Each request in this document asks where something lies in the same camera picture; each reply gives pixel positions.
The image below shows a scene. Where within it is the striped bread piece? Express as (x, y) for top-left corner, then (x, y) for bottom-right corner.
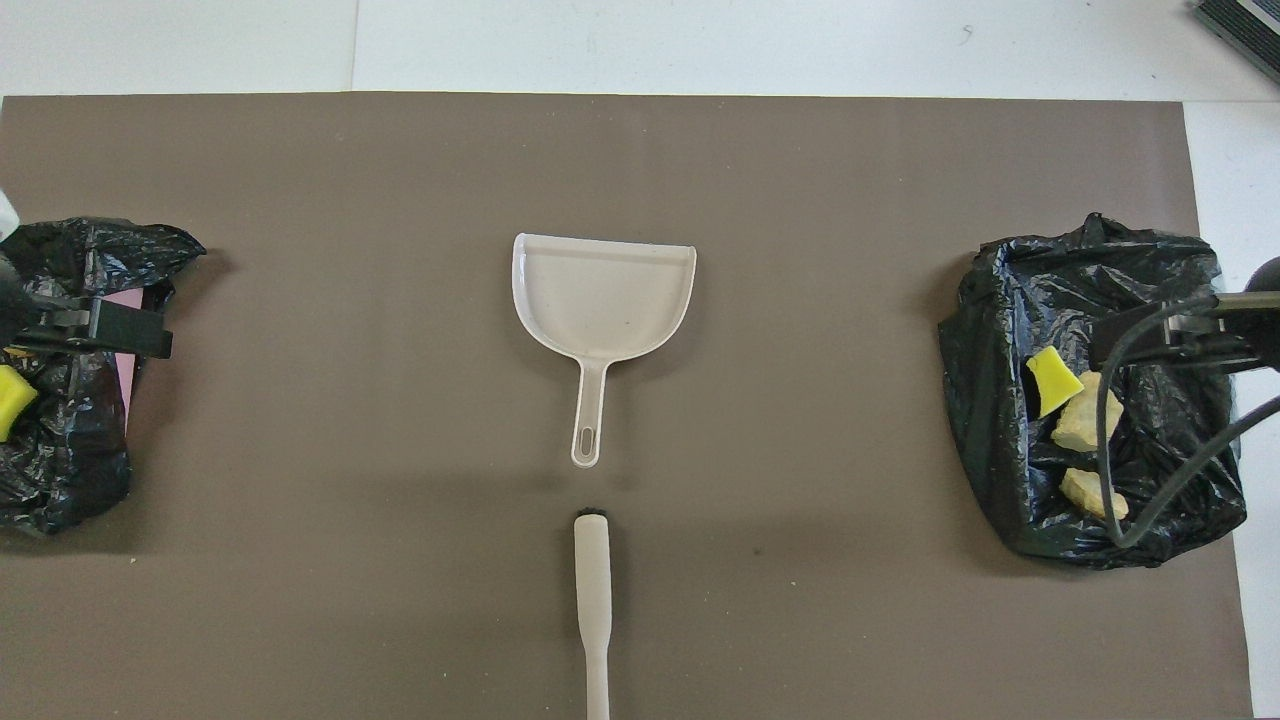
(1061, 467), (1130, 522)

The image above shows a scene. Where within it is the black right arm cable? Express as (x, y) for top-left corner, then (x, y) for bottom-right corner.
(1096, 292), (1280, 549)

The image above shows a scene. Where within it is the beige plastic dustpan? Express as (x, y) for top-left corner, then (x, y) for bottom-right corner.
(511, 233), (698, 469)

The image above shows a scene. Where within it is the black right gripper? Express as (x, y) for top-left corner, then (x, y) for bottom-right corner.
(1090, 257), (1280, 373)

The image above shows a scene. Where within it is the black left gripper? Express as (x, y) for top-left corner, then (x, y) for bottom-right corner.
(0, 270), (174, 360)

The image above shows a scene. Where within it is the beige hand brush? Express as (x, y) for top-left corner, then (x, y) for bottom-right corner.
(573, 508), (613, 720)

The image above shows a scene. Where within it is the black ribbed panel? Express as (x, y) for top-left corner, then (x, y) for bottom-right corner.
(1190, 0), (1280, 86)

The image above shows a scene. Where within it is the pale bread chunk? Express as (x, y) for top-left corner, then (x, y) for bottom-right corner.
(1050, 370), (1125, 454)

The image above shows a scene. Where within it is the black trash bag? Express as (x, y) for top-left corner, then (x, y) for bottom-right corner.
(0, 217), (208, 536)
(937, 212), (1249, 571)

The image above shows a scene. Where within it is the pink plastic bin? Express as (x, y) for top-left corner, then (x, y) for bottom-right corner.
(103, 288), (147, 433)

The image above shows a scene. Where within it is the brown table mat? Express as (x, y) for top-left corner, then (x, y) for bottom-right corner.
(0, 92), (1254, 720)

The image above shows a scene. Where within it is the yellow and green sponge piece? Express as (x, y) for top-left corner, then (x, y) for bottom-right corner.
(1026, 346), (1085, 419)

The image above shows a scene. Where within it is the yellow sponge chunk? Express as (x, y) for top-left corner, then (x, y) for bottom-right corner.
(0, 364), (40, 443)

